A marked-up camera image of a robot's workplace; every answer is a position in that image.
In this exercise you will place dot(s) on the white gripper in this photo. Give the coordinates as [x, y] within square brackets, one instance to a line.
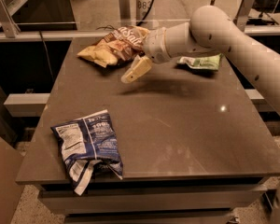
[154, 45]

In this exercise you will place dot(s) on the brown chip bag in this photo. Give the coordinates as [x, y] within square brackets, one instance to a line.
[121, 45]

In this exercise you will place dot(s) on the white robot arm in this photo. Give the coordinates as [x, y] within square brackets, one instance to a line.
[239, 47]

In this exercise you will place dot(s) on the green chip bag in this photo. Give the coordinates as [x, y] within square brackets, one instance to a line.
[210, 63]

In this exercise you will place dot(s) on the blue chip bag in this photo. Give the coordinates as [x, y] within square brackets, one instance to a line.
[88, 145]

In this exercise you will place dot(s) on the white cylinder with number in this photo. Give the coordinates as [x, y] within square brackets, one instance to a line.
[142, 9]

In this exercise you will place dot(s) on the grey table with drawers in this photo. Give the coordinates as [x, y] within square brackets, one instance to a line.
[146, 146]

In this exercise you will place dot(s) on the metal bracket centre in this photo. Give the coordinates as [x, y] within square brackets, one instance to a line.
[124, 12]

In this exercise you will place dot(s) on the metal bracket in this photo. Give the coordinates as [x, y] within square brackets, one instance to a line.
[124, 12]
[241, 17]
[7, 23]

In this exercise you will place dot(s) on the metal rail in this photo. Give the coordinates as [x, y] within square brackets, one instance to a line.
[35, 36]

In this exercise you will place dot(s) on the metal bracket right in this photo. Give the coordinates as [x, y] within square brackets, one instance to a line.
[241, 17]

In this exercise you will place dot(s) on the metal bracket left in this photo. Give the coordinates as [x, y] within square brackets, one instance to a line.
[7, 23]

